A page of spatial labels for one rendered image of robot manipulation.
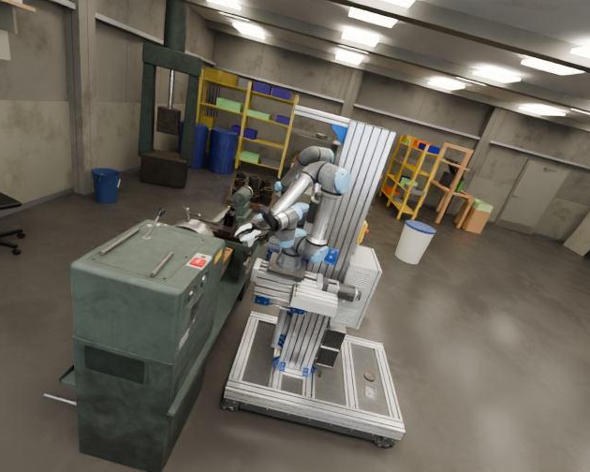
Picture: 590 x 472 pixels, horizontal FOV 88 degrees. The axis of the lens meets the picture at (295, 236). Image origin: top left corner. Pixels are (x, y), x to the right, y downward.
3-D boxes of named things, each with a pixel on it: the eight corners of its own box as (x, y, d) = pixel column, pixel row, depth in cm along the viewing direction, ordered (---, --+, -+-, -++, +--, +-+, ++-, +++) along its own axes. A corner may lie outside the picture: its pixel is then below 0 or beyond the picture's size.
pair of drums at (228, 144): (185, 157, 810) (189, 119, 771) (235, 170, 814) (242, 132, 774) (171, 163, 734) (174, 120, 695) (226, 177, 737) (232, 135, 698)
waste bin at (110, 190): (100, 194, 485) (99, 164, 466) (125, 199, 490) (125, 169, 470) (84, 201, 447) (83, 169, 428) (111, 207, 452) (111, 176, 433)
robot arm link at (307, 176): (310, 151, 161) (250, 218, 146) (327, 157, 156) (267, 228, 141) (315, 167, 171) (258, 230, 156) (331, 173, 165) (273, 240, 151)
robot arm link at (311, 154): (308, 154, 205) (275, 195, 241) (321, 155, 211) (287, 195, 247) (303, 140, 209) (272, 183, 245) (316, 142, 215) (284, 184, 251)
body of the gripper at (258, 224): (258, 247, 124) (278, 236, 133) (262, 230, 119) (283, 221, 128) (246, 237, 127) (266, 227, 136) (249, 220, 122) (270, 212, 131)
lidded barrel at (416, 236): (416, 255, 580) (430, 224, 554) (424, 268, 531) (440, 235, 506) (389, 247, 578) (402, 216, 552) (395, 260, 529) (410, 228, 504)
